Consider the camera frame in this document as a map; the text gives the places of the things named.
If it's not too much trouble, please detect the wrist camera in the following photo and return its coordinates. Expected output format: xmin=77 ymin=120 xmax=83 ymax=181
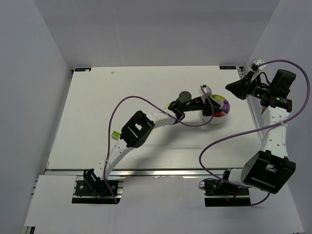
xmin=199 ymin=85 xmax=212 ymax=98
xmin=249 ymin=58 xmax=266 ymax=78

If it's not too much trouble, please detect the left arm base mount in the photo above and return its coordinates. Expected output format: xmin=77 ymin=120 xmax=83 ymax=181
xmin=72 ymin=169 xmax=123 ymax=205

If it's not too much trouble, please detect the purple and pink lego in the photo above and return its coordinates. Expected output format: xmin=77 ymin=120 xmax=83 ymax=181
xmin=222 ymin=99 xmax=230 ymax=115

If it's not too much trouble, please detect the purple cable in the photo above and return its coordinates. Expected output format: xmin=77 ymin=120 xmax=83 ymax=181
xmin=199 ymin=59 xmax=312 ymax=207
xmin=102 ymin=85 xmax=215 ymax=204

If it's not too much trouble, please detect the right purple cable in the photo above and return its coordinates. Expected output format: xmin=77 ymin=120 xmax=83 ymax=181
xmin=199 ymin=59 xmax=312 ymax=207

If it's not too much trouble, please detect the right blue table label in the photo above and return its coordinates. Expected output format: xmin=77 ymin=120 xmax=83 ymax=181
xmin=219 ymin=65 xmax=236 ymax=70

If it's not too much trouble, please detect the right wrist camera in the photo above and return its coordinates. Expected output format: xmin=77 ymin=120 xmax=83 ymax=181
xmin=249 ymin=58 xmax=266 ymax=78

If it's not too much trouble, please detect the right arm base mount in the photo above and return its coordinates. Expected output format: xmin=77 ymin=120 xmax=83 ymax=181
xmin=198 ymin=168 xmax=251 ymax=207

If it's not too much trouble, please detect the blue table label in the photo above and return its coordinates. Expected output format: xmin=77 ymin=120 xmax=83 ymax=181
xmin=74 ymin=67 xmax=91 ymax=72
xmin=219 ymin=65 xmax=236 ymax=70

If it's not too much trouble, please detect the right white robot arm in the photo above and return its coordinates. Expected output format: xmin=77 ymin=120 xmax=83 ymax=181
xmin=224 ymin=69 xmax=296 ymax=194

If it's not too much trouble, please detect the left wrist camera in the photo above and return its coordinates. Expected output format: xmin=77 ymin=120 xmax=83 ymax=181
xmin=199 ymin=85 xmax=212 ymax=98

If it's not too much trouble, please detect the green lego brick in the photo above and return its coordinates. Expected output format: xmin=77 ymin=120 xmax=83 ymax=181
xmin=211 ymin=95 xmax=225 ymax=101

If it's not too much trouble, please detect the green lego plate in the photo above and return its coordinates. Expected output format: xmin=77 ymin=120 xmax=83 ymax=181
xmin=111 ymin=131 xmax=121 ymax=140

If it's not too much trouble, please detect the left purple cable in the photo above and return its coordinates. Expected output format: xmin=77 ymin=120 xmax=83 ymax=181
xmin=102 ymin=85 xmax=215 ymax=204

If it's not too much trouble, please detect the white round divided container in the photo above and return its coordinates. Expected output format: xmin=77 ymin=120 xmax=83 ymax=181
xmin=200 ymin=95 xmax=230 ymax=124

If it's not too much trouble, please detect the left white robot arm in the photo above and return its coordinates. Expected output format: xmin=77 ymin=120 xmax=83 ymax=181
xmin=83 ymin=87 xmax=222 ymax=195

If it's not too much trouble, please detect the left blue table label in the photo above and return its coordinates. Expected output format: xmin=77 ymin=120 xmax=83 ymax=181
xmin=74 ymin=67 xmax=91 ymax=72

